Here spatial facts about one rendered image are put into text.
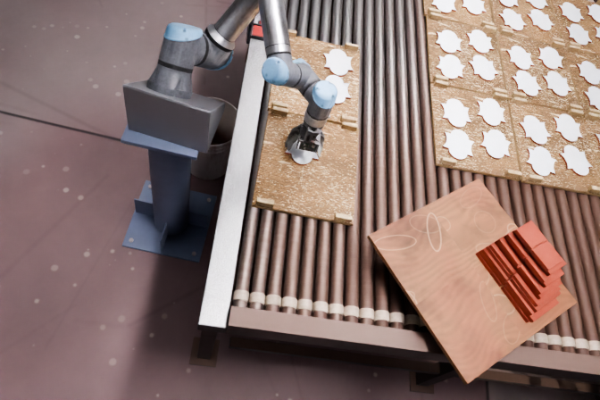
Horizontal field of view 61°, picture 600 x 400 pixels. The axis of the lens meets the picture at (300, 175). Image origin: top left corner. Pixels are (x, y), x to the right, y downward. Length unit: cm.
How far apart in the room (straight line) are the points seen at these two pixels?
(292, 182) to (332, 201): 15
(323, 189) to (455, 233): 46
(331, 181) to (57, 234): 145
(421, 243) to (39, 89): 230
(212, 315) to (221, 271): 14
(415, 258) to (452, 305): 17
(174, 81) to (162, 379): 133
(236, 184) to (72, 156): 135
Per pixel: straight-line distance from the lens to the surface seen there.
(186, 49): 173
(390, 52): 230
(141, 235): 264
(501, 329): 169
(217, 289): 158
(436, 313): 160
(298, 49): 214
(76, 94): 315
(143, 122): 183
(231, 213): 168
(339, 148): 187
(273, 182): 173
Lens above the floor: 242
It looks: 57 degrees down
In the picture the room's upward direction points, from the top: 22 degrees clockwise
